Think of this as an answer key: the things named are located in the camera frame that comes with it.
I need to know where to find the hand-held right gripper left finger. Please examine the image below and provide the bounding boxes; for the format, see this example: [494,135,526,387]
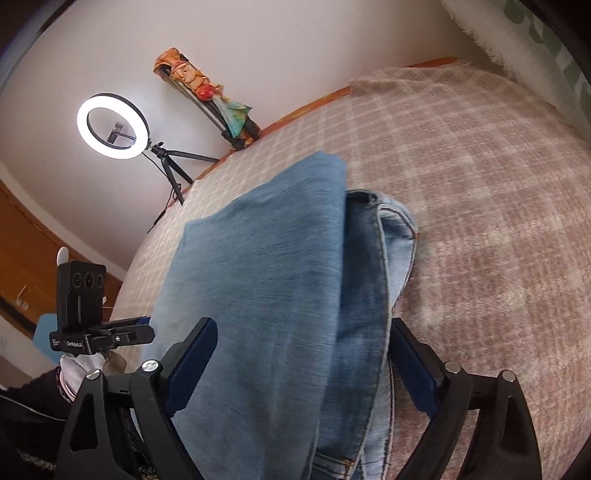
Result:
[53,316,219,480]

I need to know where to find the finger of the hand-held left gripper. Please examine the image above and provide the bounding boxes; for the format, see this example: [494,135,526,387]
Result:
[95,316,154,348]

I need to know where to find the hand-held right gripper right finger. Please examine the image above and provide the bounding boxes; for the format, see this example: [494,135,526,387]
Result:
[390,318,543,480]

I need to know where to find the light blue denim pants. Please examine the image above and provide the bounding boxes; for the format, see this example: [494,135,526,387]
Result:
[131,151,419,480]

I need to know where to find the person's left forearm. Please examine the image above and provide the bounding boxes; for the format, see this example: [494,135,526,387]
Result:
[0,368,79,480]

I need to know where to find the person's left hand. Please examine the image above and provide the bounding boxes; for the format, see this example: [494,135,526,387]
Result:
[59,352,114,386]

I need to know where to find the blue chair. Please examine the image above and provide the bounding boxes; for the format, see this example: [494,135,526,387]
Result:
[36,314,63,365]

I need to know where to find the wooden door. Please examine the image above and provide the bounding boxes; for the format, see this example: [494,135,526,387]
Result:
[0,178,125,337]

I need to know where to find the black tripod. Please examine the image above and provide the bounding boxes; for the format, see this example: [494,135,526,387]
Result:
[148,142,220,206]

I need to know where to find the beige plaid blanket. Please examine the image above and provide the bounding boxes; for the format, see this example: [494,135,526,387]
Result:
[108,67,591,480]

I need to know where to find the colourful orange cloth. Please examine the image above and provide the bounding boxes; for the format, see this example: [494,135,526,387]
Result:
[154,46,254,137]

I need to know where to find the white fuzzy green-print blanket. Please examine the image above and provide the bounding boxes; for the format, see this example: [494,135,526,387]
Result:
[438,0,591,144]

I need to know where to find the black power cable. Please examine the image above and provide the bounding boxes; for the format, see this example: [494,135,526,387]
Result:
[147,187,178,234]

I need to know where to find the white ring light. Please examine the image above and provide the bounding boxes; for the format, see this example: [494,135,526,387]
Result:
[76,92,152,155]

